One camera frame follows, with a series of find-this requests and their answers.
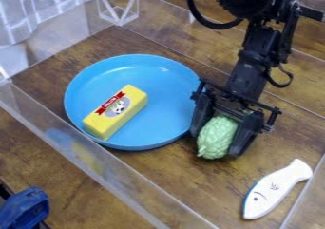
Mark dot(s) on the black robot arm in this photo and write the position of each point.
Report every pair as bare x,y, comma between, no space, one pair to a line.
272,24

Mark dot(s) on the white grid cloth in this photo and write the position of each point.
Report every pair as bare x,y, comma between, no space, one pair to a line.
22,15

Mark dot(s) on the green bitter gourd toy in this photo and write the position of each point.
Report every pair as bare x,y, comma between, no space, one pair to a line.
216,137

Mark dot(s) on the yellow butter block toy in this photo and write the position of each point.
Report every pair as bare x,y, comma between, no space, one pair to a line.
116,112

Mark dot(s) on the blue round plate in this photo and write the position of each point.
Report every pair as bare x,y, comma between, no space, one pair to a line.
165,79

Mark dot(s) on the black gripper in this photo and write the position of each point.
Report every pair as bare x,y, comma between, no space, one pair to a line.
237,101

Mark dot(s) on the clear acrylic enclosure wall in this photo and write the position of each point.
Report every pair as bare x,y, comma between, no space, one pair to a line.
163,188

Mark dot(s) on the blue clamp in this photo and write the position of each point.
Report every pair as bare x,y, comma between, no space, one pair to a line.
26,209

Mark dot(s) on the white wooden fish toy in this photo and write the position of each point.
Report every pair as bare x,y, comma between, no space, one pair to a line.
272,188

